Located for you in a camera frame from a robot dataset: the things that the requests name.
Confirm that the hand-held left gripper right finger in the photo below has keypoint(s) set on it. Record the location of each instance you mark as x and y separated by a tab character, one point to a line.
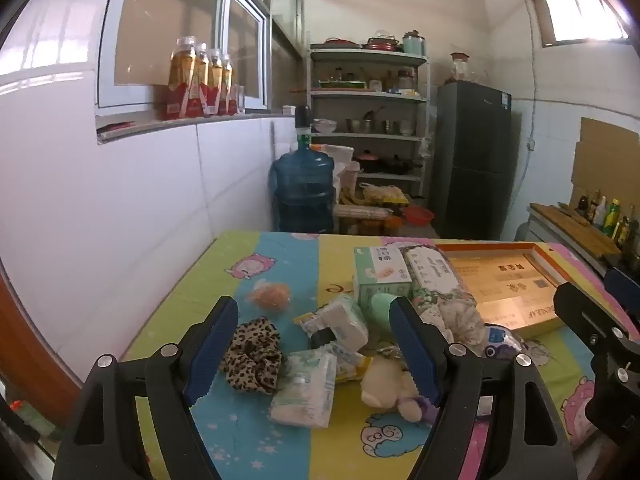
412	352

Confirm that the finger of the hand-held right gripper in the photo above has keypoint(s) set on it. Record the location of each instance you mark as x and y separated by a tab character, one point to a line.
625	292
582	312

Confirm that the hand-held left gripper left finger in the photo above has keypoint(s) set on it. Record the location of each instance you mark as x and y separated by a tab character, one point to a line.
215	347

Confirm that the leopard print scrunchie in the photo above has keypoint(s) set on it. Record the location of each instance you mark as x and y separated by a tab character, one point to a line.
252	355

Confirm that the cream plush bear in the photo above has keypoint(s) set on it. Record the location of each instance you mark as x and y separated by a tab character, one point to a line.
385	385

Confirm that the green sponge ball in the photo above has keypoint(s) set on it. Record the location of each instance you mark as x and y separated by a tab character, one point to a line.
382	312

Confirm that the yellow edged plastic packet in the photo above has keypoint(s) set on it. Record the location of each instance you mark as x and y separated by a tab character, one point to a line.
350	365

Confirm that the purple printed tissue pack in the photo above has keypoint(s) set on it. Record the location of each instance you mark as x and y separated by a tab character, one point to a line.
500	341

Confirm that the black band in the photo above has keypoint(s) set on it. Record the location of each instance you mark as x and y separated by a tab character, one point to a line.
322	338

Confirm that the green leaf print tissue pack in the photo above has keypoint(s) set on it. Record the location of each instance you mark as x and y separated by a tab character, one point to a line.
305	390

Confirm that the grey counter cabinet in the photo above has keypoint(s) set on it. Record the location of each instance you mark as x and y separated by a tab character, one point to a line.
550	245

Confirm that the orange ball in plastic bag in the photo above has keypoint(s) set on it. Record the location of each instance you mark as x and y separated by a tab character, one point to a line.
271	296

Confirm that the floral wet wipes pack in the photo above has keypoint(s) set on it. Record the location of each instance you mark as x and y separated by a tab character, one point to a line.
440	280

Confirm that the row of condiment bottles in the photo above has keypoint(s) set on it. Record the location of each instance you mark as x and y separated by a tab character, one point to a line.
610	215

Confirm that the wooden cutting board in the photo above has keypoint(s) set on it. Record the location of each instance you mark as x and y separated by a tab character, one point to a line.
575	227

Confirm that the green and white carton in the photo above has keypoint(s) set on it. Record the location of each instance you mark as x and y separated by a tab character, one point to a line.
380	272

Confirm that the cartoon printed tablecloth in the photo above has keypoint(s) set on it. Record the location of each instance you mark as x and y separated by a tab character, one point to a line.
280	260

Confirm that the cardboard sheet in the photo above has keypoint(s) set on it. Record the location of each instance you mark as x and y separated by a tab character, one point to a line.
607	160

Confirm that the red plastic basin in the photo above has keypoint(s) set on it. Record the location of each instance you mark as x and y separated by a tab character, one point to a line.
419	215

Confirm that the yellow plastic bag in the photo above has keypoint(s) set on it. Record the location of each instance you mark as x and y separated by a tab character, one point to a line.
385	194

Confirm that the blue water jug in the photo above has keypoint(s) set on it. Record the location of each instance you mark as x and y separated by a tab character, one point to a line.
302	190

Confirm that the beige plastic jar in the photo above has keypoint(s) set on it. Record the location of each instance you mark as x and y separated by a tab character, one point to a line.
351	177

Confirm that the black wok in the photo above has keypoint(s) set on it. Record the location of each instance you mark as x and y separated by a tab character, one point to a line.
400	165

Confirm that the dark grey fridge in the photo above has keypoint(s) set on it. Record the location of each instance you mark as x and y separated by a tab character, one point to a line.
472	160

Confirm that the black pot red lid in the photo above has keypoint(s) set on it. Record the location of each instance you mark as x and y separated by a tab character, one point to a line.
369	162

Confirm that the black water pump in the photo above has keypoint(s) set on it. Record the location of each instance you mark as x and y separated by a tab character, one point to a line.
302	122

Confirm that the small drinking glass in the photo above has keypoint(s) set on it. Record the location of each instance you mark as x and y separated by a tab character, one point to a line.
239	99

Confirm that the grey shelf rack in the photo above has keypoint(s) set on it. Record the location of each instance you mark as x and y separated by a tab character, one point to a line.
370	94

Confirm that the glass jar red lid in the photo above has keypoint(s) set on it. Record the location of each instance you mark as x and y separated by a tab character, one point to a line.
459	69

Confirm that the small high window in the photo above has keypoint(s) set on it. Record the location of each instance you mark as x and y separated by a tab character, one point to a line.
580	0

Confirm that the teal canister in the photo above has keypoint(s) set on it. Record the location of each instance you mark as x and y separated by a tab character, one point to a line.
414	44

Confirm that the red pan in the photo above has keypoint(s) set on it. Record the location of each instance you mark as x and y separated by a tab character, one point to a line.
342	43

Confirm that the wall socket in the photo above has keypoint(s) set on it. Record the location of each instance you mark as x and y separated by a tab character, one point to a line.
532	144

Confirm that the brown wooden door frame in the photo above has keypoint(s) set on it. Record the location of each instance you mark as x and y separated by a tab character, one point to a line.
30	340

